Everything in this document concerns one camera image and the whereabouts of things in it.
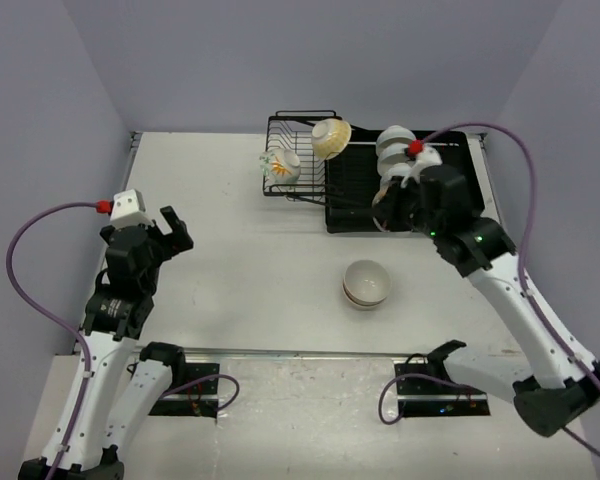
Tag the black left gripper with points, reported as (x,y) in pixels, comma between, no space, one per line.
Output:
(174,242)

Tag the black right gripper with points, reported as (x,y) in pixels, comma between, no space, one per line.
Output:
(388,206)

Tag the beige floral bowl back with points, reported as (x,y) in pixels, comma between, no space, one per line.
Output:
(382,209)

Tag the beige floral bowl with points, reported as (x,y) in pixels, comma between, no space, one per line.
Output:
(382,209)
(358,303)
(367,280)

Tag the beige floral bowl front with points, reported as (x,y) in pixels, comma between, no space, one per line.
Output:
(358,303)

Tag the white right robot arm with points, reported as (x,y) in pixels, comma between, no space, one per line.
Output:
(558,379)

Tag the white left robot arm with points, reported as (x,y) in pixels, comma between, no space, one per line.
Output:
(97,425)

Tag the black dish drying tray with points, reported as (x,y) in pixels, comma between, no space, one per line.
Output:
(352,180)

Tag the white bowl front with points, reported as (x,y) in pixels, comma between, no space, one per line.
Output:
(398,174)

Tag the white bowl middle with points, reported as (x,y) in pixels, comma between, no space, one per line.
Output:
(392,155)

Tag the white bowl back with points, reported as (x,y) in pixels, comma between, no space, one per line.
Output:
(394,134)

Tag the white green floral bowl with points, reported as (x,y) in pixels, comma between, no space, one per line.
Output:
(280,166)

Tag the yellow patterned bowl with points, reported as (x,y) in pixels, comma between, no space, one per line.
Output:
(329,138)

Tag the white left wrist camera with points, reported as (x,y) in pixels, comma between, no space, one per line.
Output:
(129,210)

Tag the black wire dish rack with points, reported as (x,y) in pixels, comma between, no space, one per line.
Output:
(292,130)

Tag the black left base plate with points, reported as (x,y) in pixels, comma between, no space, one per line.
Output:
(198,401)

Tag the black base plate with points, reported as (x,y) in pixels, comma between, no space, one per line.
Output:
(421,398)
(198,401)

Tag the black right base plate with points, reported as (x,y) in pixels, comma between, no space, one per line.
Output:
(421,398)

